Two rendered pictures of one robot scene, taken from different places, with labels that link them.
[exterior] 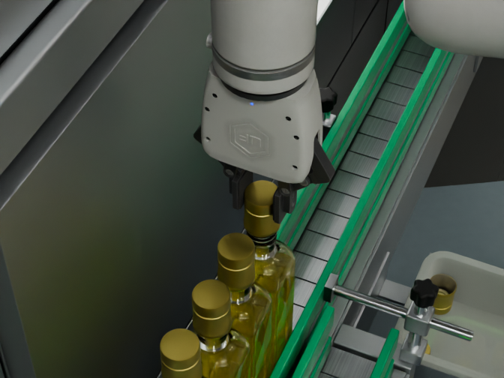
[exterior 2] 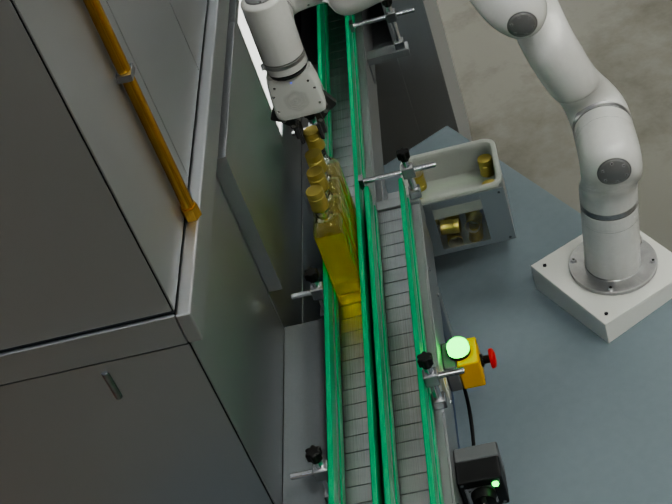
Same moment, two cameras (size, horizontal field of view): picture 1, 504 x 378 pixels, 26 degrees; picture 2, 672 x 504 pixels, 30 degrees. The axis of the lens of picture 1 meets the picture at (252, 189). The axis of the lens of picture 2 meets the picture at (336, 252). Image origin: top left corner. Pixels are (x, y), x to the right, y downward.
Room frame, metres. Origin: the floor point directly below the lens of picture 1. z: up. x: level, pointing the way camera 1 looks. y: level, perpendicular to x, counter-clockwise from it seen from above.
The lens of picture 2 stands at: (-1.34, 0.44, 2.75)
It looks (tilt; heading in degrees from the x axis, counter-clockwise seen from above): 40 degrees down; 349
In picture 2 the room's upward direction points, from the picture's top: 21 degrees counter-clockwise
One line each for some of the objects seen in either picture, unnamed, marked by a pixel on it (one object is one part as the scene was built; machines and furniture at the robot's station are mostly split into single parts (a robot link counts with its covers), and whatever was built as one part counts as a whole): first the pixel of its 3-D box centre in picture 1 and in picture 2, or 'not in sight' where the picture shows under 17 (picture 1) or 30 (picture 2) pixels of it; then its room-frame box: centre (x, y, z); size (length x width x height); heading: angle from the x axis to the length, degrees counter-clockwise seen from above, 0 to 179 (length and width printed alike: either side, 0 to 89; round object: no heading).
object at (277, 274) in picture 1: (260, 313); (336, 200); (0.69, -0.01, 1.16); 0.06 x 0.06 x 0.21; 65
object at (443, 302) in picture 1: (440, 295); (417, 180); (0.86, -0.24, 0.96); 0.04 x 0.04 x 0.04
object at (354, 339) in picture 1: (373, 361); (401, 212); (0.72, -0.14, 1.02); 0.09 x 0.04 x 0.07; 66
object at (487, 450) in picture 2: not in sight; (481, 477); (0.03, 0.06, 0.96); 0.08 x 0.08 x 0.08; 66
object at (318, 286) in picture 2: not in sight; (309, 297); (0.51, 0.15, 1.11); 0.07 x 0.04 x 0.13; 66
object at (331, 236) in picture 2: not in sight; (339, 256); (0.53, 0.06, 1.16); 0.06 x 0.06 x 0.21; 66
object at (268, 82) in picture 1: (261, 51); (283, 60); (0.69, -0.01, 1.51); 0.09 x 0.08 x 0.03; 65
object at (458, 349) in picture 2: not in sight; (457, 347); (0.29, -0.05, 1.01); 0.04 x 0.04 x 0.03
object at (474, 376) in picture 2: not in sight; (464, 364); (0.29, -0.05, 0.96); 0.07 x 0.07 x 0.07; 66
